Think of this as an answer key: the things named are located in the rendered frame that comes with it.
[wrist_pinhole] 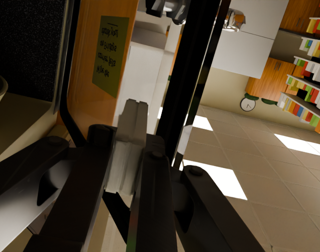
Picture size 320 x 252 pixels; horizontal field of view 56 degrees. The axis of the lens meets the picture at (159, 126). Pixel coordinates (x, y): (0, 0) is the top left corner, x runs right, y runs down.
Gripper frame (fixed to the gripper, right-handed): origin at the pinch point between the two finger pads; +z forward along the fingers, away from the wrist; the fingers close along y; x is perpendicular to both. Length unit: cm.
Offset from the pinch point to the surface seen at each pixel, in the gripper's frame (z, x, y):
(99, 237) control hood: 15.7, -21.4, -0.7
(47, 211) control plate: 11.3, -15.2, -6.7
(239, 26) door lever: 7.6, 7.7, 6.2
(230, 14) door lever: 7.2, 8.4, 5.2
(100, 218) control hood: 18.9, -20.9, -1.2
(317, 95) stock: 370, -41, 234
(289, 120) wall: 554, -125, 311
